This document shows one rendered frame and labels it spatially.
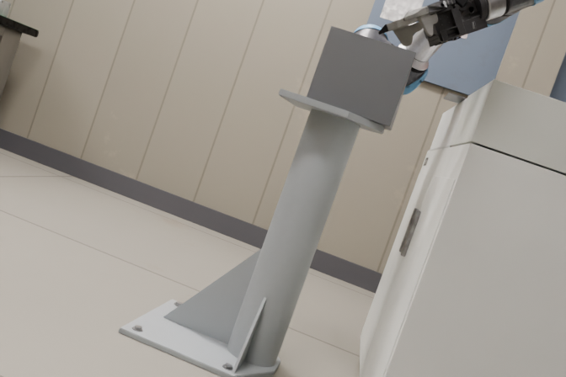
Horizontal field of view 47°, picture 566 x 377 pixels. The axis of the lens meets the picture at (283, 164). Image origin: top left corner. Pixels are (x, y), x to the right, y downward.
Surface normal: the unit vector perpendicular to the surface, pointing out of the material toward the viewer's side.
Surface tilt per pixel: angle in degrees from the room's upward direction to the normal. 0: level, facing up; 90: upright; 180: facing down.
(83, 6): 90
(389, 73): 90
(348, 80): 90
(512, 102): 90
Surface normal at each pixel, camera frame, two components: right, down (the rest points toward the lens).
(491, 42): -0.18, -0.02
